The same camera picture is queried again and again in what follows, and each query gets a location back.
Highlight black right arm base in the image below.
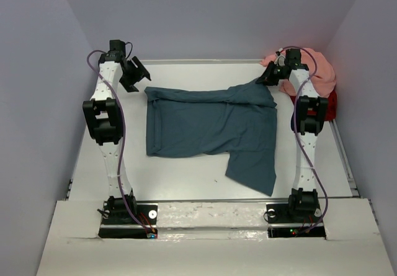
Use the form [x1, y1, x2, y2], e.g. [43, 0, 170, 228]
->
[263, 189, 326, 239]

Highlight metal right side rail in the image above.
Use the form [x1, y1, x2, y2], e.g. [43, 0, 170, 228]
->
[329, 120, 362, 198]

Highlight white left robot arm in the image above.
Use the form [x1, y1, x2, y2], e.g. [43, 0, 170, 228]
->
[83, 40, 151, 199]

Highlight metal table rail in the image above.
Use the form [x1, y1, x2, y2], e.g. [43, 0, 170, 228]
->
[137, 197, 288, 203]
[141, 59, 262, 66]

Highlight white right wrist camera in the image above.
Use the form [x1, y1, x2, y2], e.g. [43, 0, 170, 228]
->
[274, 48, 285, 66]

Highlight teal blue t shirt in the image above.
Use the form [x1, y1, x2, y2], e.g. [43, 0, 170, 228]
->
[145, 81, 277, 195]

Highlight pink t shirt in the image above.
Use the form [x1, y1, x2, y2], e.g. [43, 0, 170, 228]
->
[260, 48, 336, 98]

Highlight metal front table rail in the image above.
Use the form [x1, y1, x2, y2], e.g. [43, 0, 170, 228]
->
[137, 197, 288, 203]

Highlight metal left side rail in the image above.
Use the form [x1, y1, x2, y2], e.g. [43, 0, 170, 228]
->
[64, 164, 77, 201]

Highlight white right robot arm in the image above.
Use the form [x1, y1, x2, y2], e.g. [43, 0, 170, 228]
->
[256, 46, 328, 192]

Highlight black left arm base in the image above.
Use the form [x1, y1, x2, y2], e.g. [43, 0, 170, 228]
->
[97, 196, 158, 239]

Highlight red t shirt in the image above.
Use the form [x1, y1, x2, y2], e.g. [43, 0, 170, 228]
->
[290, 91, 337, 133]

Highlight metal back table rail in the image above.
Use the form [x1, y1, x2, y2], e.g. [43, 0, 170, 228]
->
[141, 59, 262, 66]

